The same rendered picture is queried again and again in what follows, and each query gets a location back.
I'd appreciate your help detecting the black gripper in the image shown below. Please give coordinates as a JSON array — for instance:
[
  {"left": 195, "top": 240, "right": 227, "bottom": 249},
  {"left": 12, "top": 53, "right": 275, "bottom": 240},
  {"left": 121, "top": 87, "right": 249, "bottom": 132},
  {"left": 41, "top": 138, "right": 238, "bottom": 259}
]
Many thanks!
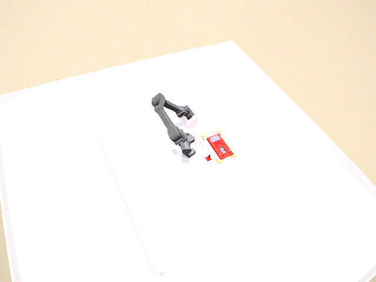
[{"left": 185, "top": 148, "right": 196, "bottom": 158}]

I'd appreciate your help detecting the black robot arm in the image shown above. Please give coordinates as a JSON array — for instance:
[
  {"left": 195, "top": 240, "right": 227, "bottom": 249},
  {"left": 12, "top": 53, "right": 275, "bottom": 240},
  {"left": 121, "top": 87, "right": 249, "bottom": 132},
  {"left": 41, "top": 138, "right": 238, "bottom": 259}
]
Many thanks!
[{"left": 151, "top": 92, "right": 195, "bottom": 154}]

